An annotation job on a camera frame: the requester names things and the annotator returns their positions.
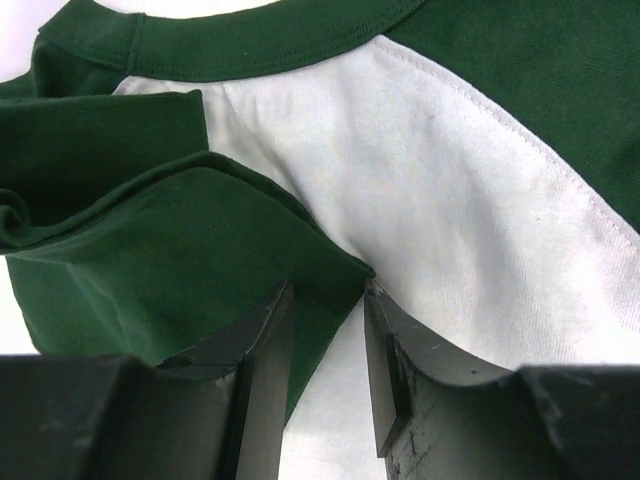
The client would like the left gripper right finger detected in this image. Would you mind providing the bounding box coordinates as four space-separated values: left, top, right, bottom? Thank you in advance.
364 281 520 479

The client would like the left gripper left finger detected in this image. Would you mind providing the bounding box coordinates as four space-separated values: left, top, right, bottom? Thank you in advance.
158 282 295 479

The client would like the white and green t shirt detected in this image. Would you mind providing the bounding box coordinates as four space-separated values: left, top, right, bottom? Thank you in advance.
0 0 640 436

